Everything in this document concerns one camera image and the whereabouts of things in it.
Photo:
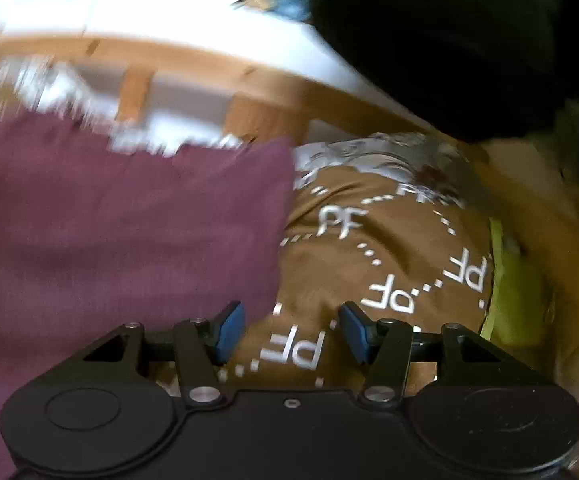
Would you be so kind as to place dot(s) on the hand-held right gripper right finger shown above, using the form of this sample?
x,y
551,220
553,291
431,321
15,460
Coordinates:
x,y
355,332

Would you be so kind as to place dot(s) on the maroon sweater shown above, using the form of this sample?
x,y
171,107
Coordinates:
x,y
119,240

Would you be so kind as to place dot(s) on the green cloth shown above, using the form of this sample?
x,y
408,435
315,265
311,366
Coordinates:
x,y
512,290

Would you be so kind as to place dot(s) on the black cloth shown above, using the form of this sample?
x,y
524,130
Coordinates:
x,y
449,40

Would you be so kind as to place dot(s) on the brown printed blanket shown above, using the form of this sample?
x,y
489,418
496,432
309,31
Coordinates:
x,y
399,245

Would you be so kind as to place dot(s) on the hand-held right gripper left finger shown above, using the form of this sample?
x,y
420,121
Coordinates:
x,y
230,330

